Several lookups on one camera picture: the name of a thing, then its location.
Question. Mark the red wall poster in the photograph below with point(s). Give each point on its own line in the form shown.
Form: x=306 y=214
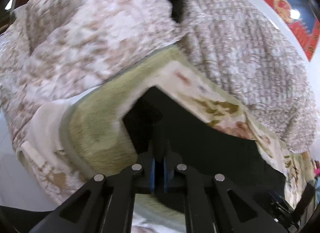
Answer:
x=301 y=20

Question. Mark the floral fleece blanket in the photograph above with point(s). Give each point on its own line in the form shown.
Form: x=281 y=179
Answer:
x=76 y=137

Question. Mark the black pants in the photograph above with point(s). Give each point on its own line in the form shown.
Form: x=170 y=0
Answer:
x=157 y=118

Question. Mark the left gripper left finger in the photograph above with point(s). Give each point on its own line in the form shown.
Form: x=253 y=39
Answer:
x=103 y=204

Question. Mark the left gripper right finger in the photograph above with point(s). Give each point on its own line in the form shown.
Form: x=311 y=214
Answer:
x=213 y=204

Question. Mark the quilted beige floral comforter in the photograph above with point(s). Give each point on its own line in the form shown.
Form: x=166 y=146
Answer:
x=58 y=49

